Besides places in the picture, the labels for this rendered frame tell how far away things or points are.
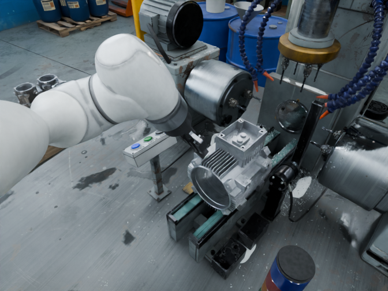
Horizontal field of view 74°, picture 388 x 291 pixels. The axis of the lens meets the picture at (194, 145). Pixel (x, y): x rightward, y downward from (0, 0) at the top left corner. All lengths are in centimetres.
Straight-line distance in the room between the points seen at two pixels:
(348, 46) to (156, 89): 79
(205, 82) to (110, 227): 65
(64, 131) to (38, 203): 73
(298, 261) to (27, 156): 41
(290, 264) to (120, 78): 39
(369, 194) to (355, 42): 51
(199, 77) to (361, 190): 68
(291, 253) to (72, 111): 43
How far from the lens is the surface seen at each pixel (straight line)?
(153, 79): 44
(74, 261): 99
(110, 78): 44
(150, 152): 85
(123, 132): 135
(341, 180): 88
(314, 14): 86
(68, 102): 48
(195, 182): 84
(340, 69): 112
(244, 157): 74
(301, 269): 48
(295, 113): 110
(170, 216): 83
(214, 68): 108
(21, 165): 19
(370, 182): 86
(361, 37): 108
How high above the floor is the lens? 163
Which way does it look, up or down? 42 degrees down
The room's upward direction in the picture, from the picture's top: straight up
